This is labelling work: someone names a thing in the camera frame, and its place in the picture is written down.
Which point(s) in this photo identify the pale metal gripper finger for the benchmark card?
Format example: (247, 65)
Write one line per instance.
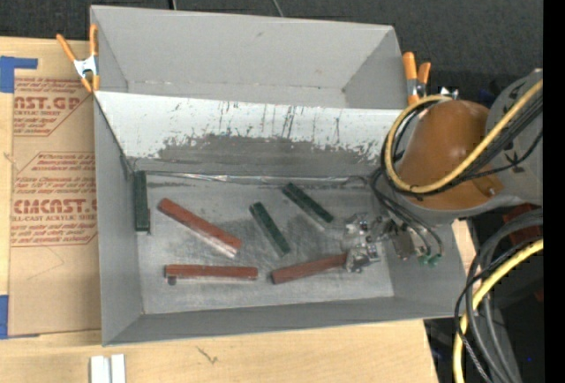
(361, 227)
(364, 258)

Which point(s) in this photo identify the red-brown flat block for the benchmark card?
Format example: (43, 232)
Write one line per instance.
(306, 268)
(198, 226)
(211, 272)

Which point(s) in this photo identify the dark green flat block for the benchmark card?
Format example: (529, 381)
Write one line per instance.
(141, 202)
(307, 203)
(269, 229)

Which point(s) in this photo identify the grey metal bin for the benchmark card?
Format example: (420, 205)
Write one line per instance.
(247, 138)

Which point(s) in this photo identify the brown cardboard board red print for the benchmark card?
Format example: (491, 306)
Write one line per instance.
(53, 178)

